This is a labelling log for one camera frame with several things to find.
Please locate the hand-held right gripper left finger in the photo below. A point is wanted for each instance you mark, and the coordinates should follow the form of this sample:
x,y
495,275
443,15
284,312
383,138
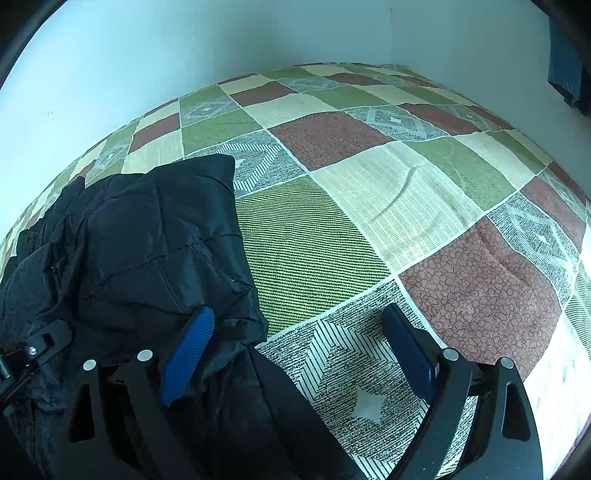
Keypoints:
x,y
189,350

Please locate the black puffer jacket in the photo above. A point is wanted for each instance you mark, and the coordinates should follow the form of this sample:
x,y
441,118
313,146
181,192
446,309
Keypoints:
x,y
134,240

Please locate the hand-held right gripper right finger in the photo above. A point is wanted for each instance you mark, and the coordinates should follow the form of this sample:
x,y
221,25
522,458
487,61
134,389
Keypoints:
x,y
408,344

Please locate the blue curtain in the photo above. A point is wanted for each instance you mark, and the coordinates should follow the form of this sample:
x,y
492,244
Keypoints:
x,y
564,69

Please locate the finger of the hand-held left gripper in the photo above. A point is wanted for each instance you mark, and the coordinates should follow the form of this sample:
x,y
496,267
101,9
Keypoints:
x,y
39,348

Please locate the checkered patchwork bedspread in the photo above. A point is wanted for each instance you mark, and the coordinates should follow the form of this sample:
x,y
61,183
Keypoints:
x,y
369,207

